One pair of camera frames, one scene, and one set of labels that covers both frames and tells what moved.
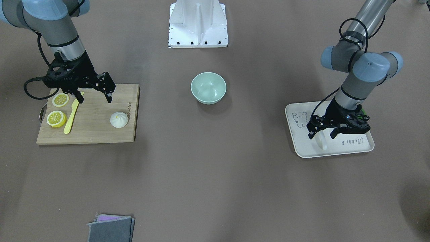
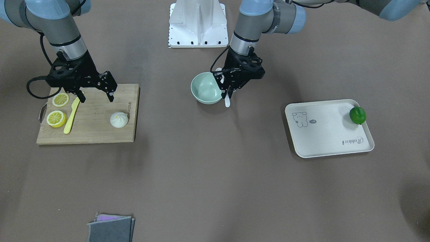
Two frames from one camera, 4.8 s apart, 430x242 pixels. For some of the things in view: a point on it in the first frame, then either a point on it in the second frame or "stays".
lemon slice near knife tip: (60, 99) stays
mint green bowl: (208, 88) stays
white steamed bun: (119, 119) stays
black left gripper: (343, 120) -> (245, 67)
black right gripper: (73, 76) stays
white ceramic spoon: (321, 140) -> (227, 99)
